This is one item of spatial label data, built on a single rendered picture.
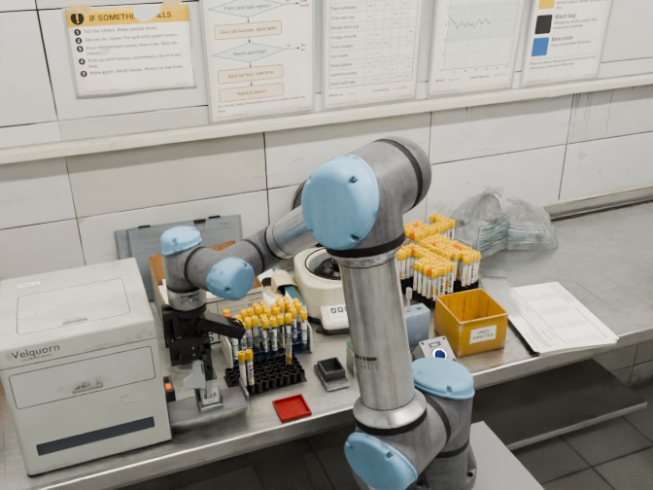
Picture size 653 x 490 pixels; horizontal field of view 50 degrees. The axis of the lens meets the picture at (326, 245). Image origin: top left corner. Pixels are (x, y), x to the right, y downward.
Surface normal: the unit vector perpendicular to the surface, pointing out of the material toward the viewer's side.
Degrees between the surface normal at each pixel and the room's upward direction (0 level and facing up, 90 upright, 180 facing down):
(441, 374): 7
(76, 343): 89
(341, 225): 83
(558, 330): 0
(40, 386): 90
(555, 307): 0
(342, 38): 94
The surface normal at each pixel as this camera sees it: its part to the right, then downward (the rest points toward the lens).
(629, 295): -0.01, -0.90
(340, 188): -0.63, 0.26
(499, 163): 0.36, 0.40
